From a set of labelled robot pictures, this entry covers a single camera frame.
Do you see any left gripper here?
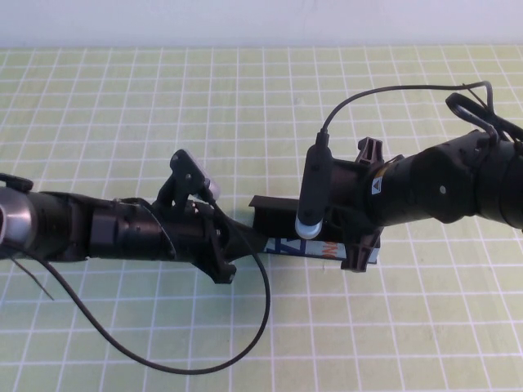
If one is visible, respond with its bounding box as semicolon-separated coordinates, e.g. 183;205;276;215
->
175;202;270;286

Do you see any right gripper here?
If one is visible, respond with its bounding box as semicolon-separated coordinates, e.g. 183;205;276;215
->
326;137;385;274

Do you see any black glasses case box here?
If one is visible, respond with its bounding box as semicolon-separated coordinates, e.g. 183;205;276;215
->
248;194;383;265

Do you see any green white checkered tablecloth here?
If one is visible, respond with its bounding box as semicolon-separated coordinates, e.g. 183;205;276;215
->
0;45;523;392

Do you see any black zip tie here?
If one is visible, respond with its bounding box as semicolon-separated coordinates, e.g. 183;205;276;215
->
11;255;55;302

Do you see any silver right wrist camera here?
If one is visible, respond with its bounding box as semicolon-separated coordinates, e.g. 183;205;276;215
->
294;145;333;240

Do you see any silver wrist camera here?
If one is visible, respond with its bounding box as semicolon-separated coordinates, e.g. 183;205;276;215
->
179;149;222;201
294;145;333;240

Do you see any black left camera cable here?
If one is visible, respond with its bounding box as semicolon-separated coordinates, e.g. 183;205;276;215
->
7;191;271;375

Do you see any black camera cable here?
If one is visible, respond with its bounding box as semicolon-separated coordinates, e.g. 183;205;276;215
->
316;80;523;144
7;191;271;375

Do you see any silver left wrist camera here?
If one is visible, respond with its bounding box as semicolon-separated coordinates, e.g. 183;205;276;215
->
179;149;222;201

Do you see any black right camera cable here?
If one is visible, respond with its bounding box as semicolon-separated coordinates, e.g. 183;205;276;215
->
316;80;523;144

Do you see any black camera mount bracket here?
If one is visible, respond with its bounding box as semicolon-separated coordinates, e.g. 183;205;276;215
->
157;149;209;217

